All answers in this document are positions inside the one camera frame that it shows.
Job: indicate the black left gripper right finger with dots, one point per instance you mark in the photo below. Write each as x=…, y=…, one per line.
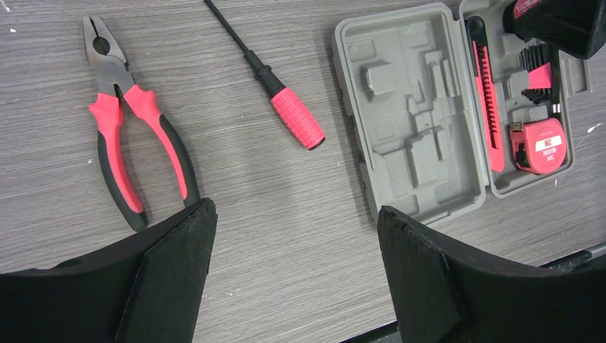
x=444, y=290

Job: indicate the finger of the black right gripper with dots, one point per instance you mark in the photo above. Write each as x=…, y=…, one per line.
x=576, y=27

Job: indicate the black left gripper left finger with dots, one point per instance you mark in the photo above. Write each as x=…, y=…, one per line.
x=145, y=288

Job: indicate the red black bit holder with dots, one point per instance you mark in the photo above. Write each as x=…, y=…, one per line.
x=536, y=61

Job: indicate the red black utility knife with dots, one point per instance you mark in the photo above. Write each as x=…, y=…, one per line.
x=476, y=34

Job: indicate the red tape measure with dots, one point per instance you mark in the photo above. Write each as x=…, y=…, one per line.
x=538, y=147

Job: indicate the grey plastic tool case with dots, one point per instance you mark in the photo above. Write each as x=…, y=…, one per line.
x=408, y=82

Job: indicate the red handled screwdriver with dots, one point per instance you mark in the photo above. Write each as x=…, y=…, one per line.
x=289, y=107

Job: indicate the black electrical tape roll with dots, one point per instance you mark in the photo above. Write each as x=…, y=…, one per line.
x=513, y=13

